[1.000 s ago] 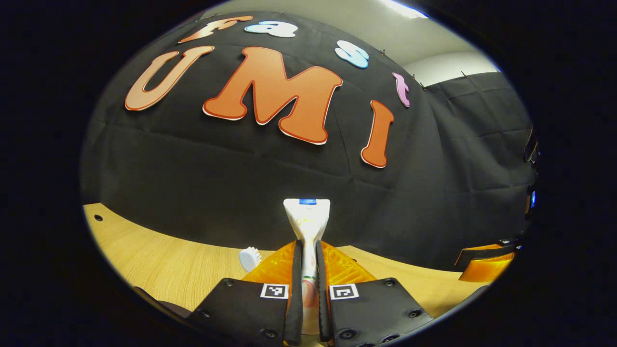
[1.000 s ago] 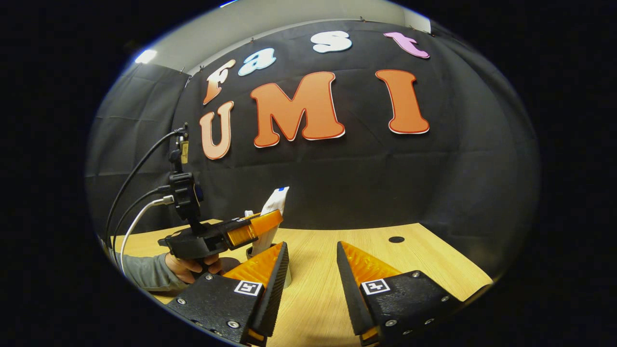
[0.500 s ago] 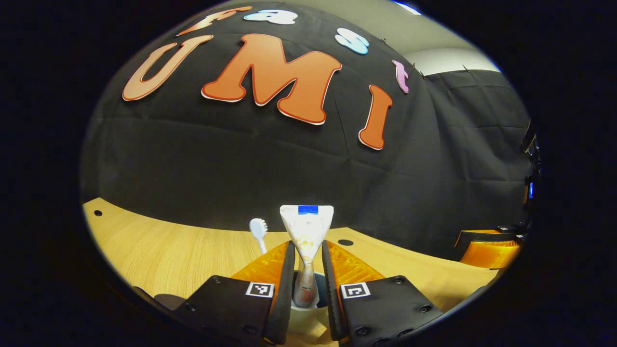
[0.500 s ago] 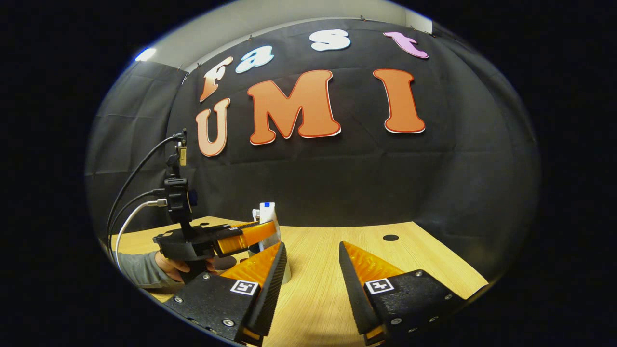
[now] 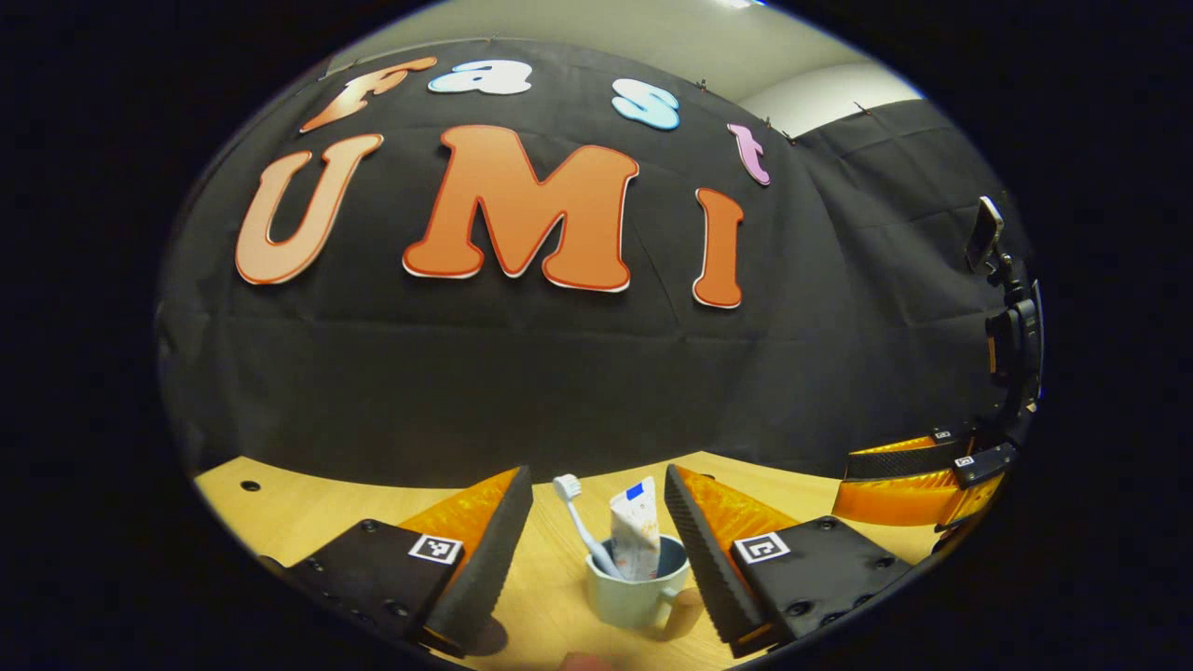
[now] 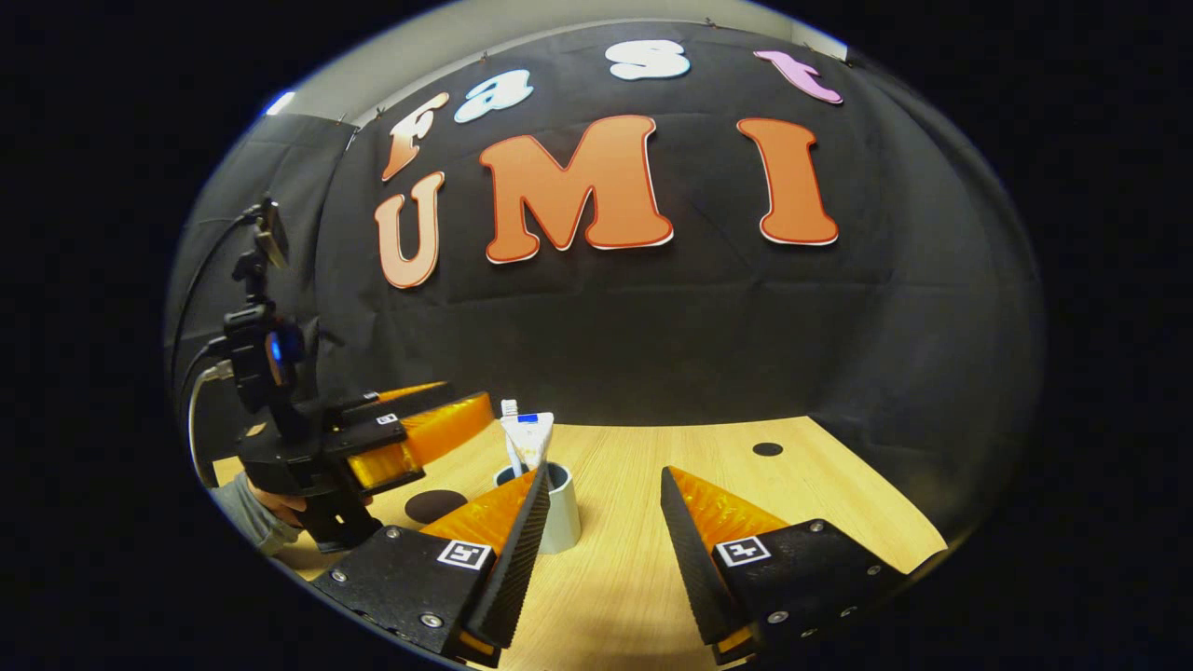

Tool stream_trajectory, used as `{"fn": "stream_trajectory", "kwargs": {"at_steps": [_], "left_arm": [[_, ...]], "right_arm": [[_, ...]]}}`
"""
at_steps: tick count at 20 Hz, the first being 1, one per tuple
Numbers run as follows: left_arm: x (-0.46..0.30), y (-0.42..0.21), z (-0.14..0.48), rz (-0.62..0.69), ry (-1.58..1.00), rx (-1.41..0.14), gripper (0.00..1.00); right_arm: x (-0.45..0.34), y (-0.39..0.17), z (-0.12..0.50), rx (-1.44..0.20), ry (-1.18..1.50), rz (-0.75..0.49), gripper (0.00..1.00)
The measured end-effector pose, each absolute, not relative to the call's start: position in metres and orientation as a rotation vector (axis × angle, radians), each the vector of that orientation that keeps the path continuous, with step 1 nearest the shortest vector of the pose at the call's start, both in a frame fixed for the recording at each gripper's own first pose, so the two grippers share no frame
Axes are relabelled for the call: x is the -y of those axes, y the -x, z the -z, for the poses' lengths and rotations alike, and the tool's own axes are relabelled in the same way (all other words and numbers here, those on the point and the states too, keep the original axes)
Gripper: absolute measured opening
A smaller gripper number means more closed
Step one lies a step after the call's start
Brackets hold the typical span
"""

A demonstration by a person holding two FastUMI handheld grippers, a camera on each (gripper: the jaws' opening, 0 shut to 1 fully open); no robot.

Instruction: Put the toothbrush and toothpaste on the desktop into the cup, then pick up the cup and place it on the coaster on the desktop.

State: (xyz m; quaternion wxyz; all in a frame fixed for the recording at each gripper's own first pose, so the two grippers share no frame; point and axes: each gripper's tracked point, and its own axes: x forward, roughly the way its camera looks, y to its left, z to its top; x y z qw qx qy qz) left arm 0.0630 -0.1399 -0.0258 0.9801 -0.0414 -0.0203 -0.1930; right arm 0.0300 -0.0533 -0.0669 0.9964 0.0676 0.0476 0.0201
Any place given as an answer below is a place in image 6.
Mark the white toothpaste tube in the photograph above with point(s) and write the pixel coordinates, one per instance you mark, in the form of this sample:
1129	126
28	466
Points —
531	438

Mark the black backdrop cloth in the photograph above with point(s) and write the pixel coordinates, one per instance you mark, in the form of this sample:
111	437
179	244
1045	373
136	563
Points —
652	345

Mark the light wooden desktop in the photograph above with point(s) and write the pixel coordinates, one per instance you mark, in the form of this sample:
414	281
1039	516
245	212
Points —
615	578

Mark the pale blue cup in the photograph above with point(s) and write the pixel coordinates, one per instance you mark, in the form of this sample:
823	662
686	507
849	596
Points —
564	522

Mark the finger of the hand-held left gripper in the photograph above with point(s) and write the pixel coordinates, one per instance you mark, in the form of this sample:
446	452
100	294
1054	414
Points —
410	396
438	433

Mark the white toothbrush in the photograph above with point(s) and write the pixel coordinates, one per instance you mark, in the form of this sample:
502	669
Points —
509	406

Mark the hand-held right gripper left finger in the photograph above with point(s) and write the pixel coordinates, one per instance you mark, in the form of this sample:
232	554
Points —
522	559

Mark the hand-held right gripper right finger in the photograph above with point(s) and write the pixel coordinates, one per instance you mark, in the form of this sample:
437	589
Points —
694	568

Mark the dark round coaster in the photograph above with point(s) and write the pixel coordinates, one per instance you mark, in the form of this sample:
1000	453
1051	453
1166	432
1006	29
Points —
433	506

